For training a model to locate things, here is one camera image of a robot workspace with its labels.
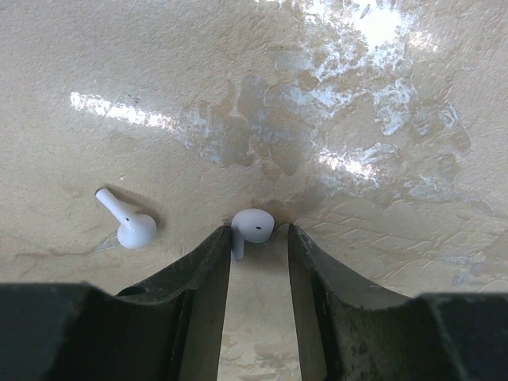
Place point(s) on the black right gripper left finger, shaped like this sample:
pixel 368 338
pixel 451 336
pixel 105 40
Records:
pixel 166 327

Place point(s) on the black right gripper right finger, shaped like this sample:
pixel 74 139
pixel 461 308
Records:
pixel 349 328

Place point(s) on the white earbud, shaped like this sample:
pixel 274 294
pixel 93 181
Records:
pixel 250 225
pixel 135 231

